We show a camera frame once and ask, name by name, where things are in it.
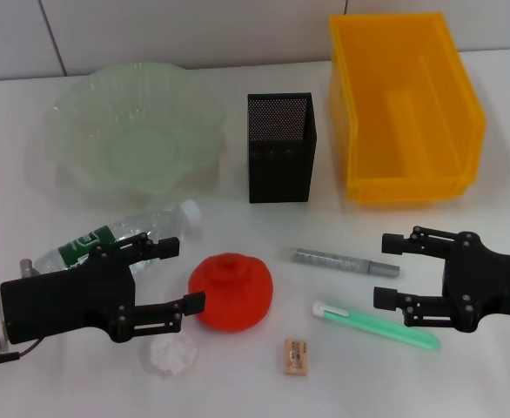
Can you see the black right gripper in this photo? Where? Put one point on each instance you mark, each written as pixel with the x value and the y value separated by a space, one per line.
pixel 490 283

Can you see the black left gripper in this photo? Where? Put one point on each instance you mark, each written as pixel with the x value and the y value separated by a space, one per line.
pixel 63 300

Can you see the red-orange orange fruit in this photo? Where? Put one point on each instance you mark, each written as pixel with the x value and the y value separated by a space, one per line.
pixel 233 291

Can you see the green pen with white cap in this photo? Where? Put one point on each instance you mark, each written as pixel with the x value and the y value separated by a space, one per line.
pixel 377 326

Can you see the clear green-label water bottle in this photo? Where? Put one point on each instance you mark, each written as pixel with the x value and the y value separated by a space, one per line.
pixel 150 226

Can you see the white paper ball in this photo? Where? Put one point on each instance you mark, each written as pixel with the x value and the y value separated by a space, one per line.
pixel 172 355

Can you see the silver marker pen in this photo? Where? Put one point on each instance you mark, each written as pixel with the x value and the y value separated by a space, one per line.
pixel 333 261

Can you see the tan rectangular eraser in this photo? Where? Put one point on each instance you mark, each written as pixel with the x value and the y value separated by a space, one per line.
pixel 295 357

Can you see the black mesh pen holder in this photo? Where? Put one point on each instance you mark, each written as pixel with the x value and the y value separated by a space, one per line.
pixel 281 174

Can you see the pale green glass fruit plate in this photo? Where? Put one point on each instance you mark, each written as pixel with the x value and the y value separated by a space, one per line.
pixel 120 130

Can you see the yellow plastic bin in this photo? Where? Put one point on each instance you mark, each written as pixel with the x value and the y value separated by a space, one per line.
pixel 411 130

